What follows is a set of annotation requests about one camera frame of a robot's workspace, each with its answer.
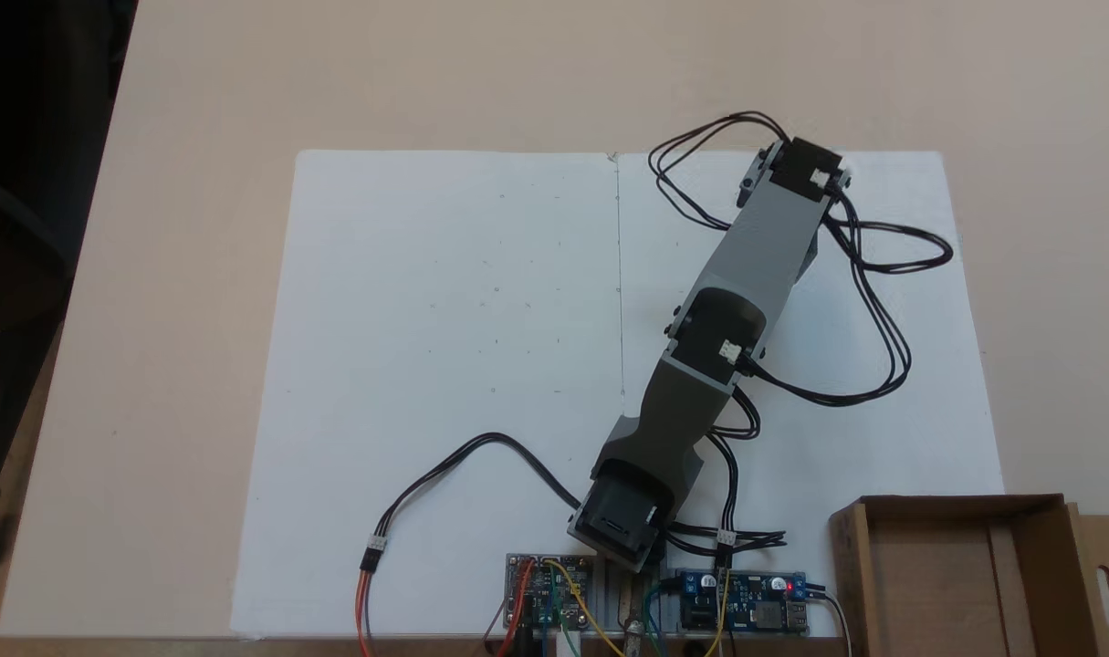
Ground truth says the blue circuit board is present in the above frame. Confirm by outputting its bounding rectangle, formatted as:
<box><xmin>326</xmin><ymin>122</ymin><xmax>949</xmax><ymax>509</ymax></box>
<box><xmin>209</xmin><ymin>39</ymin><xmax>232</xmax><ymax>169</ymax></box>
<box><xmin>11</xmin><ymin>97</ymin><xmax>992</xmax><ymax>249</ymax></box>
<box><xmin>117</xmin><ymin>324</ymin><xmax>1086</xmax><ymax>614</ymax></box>
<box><xmin>675</xmin><ymin>569</ymin><xmax>811</xmax><ymax>637</ymax></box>

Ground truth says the brown cardboard box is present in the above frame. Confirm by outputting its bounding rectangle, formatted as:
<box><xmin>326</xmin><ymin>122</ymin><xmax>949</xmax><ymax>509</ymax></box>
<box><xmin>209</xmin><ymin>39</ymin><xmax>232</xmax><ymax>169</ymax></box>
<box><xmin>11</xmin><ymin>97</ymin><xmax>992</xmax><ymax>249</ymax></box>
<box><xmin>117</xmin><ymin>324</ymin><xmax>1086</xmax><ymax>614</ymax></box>
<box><xmin>828</xmin><ymin>494</ymin><xmax>1109</xmax><ymax>657</ymax></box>

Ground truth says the dark driver circuit board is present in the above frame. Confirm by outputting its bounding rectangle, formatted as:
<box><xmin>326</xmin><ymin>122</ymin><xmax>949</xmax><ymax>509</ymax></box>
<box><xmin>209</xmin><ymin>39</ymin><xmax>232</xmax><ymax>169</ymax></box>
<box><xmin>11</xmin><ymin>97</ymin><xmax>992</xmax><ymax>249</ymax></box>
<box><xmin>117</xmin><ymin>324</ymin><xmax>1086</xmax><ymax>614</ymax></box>
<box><xmin>506</xmin><ymin>554</ymin><xmax>602</xmax><ymax>632</ymax></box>

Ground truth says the black chair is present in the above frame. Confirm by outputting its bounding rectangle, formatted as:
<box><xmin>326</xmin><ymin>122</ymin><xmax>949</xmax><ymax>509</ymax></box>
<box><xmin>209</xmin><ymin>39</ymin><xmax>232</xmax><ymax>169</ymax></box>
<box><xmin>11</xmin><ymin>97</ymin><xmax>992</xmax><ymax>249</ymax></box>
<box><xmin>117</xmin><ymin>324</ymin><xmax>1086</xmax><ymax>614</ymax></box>
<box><xmin>0</xmin><ymin>0</ymin><xmax>141</xmax><ymax>572</ymax></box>

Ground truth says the black servo cable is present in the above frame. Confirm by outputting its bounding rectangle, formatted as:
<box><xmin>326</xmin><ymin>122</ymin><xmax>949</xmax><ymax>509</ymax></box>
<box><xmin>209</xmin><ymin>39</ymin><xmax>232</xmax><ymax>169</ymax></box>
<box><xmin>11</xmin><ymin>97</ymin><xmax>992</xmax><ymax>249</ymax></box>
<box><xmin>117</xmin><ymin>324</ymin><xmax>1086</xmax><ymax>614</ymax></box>
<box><xmin>666</xmin><ymin>388</ymin><xmax>790</xmax><ymax>559</ymax></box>
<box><xmin>647</xmin><ymin>110</ymin><xmax>790</xmax><ymax>231</ymax></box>
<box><xmin>735</xmin><ymin>194</ymin><xmax>956</xmax><ymax>408</ymax></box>

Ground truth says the black cable white connector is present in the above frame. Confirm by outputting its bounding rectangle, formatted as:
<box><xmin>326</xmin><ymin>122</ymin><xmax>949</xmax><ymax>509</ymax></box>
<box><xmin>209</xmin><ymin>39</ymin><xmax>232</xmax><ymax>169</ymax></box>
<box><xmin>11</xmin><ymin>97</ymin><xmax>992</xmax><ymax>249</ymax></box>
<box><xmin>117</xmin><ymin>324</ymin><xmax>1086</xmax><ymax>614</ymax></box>
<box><xmin>367</xmin><ymin>432</ymin><xmax>584</xmax><ymax>574</ymax></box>

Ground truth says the orange red wire bundle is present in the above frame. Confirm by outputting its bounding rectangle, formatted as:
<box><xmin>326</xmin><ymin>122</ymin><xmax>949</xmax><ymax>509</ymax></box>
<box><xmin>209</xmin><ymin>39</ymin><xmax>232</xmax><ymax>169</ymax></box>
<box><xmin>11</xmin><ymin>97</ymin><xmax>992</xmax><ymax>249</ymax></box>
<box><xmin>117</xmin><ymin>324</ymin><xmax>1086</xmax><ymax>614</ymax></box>
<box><xmin>354</xmin><ymin>564</ymin><xmax>380</xmax><ymax>657</ymax></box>

